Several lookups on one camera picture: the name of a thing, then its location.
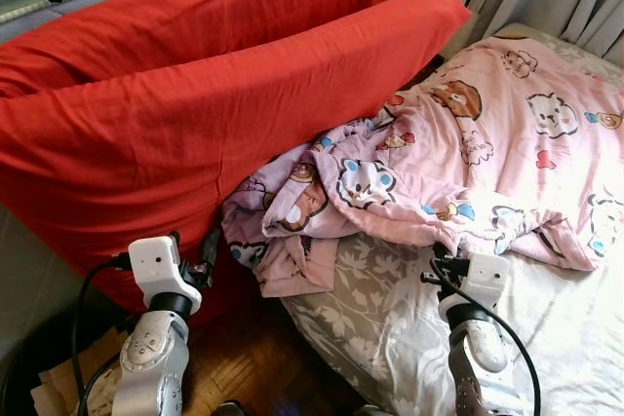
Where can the pink cartoon bear blanket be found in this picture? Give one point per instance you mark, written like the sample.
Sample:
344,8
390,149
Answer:
487,143

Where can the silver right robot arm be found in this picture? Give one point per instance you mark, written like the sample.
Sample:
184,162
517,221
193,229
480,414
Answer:
483,358

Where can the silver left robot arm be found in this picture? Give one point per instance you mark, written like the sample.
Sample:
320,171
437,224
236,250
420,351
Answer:
151,358

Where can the bed with beige floral sheet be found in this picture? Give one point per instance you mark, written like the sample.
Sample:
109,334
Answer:
390,338

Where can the large red cushion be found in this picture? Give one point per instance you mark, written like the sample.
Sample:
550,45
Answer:
195,133
195,17

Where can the grey left robot leg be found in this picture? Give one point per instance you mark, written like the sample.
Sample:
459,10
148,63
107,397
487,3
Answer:
226,408

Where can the grey robot leg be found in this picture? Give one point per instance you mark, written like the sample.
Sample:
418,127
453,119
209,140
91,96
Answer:
226,408
372,410

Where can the grey right robot leg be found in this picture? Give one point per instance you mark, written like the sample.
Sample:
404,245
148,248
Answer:
372,410

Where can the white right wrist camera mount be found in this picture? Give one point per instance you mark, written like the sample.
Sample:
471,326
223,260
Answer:
487,275

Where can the wall socket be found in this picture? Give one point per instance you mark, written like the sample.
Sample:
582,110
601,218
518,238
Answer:
477,2

